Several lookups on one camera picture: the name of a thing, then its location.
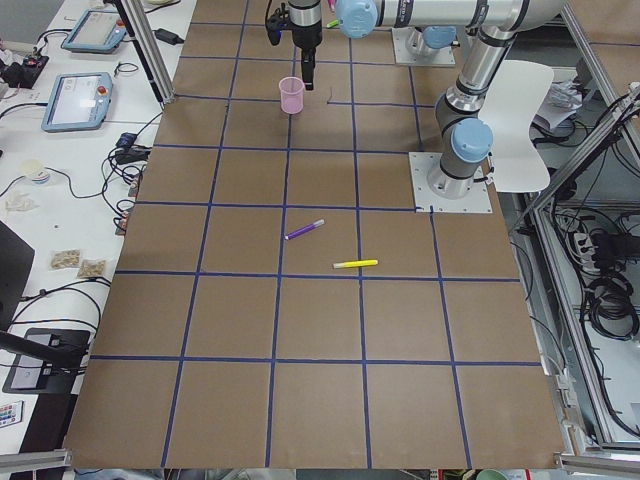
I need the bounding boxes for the purple highlighter pen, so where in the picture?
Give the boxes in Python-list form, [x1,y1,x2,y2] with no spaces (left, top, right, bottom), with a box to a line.
[284,219,325,241]

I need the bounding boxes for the blue teach pendant near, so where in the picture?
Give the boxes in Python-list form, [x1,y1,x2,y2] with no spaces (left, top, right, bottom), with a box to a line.
[41,72,113,133]

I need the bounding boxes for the snack bag left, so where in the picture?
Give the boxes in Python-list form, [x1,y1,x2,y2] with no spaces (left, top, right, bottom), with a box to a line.
[49,249,82,270]

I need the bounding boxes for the blue teach pendant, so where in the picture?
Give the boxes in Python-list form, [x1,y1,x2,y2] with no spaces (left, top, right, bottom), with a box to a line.
[61,9,127,54]
[41,72,113,133]

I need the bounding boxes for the snack bag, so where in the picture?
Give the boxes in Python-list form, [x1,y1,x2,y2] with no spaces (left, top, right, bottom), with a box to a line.
[77,259,107,279]
[49,249,82,270]

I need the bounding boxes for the aluminium frame post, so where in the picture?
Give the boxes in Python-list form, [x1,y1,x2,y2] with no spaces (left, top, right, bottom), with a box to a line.
[112,0,175,105]

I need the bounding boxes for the black monitor stand base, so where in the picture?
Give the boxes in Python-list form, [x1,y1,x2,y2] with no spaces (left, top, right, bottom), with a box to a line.
[1,328,90,394]

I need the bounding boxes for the black power adapter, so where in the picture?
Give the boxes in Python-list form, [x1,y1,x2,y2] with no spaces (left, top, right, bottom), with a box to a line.
[153,28,184,45]

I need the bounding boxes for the white tape roll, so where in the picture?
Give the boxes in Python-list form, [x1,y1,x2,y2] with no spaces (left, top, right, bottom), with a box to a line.
[21,159,51,185]

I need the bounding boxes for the yellow highlighter pen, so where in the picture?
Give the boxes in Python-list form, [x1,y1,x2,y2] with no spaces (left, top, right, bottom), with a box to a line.
[332,259,379,269]

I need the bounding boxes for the pink mesh cup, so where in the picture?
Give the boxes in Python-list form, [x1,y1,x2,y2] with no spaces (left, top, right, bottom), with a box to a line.
[278,77,305,115]

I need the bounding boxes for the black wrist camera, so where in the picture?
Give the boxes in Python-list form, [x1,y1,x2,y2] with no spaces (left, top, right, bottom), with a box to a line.
[265,11,290,46]

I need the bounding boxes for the white remote control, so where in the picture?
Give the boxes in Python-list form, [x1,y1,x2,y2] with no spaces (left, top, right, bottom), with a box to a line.
[0,400,24,428]

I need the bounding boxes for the snack bag right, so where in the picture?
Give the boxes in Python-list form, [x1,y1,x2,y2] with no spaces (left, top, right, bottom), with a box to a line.
[77,259,107,279]

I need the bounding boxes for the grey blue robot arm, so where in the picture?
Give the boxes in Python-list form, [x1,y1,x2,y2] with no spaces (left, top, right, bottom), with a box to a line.
[419,1,564,199]
[335,0,565,97]

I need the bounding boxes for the blue teach pendant far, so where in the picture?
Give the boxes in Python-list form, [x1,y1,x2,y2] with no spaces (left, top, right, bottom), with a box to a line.
[61,9,127,54]

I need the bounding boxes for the white plastic chair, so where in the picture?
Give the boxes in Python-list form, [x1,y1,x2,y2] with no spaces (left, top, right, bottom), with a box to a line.
[479,60,554,193]

